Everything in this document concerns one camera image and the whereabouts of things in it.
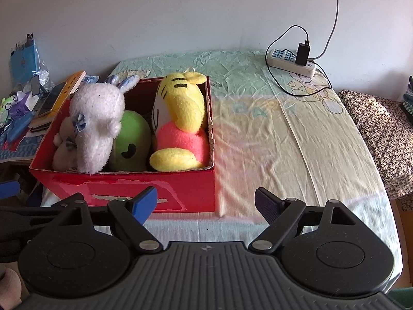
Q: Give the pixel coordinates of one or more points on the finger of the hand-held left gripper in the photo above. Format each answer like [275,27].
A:
[9,189]
[19,214]

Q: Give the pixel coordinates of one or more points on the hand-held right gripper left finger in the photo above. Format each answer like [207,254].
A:
[145,203]

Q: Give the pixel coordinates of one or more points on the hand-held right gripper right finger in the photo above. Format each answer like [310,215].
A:
[267,205]

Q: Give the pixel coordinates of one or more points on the red cardboard box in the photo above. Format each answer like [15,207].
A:
[129,190]

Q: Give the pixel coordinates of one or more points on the small white plush rabbit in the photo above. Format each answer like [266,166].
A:
[63,161]

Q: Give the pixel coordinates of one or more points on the green plush toy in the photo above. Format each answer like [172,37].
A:
[132,135]

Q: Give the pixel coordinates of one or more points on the large white plush rabbit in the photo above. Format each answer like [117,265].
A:
[96,129]

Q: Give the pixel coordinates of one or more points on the yellow plush tiger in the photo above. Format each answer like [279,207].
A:
[180,109]

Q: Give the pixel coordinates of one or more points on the person's left forearm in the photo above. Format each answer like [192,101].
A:
[8,287]

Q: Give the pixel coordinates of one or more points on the blue patterned cloth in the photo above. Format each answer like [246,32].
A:
[19,151]

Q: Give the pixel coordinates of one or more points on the blue pencil case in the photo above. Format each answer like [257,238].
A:
[19,127]

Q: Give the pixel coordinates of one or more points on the purple plush figure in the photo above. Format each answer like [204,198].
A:
[17,105]

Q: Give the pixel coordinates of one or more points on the small green plush figure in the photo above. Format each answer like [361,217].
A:
[7,103]

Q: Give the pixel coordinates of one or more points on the silver smartphone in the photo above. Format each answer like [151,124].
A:
[51,100]

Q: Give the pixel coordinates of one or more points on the yellow book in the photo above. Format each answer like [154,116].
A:
[69,84]

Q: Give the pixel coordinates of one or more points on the blue packet in plastic bag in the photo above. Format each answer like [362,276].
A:
[24,61]

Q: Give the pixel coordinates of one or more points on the blue and white packet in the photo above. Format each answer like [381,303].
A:
[90,79]

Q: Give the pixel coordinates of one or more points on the white power strip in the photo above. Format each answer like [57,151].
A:
[284,61]

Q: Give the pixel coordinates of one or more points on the black power adapter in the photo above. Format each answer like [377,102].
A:
[302,55]

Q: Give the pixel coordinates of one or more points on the stack of folded clothes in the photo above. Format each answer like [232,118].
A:
[409,103]

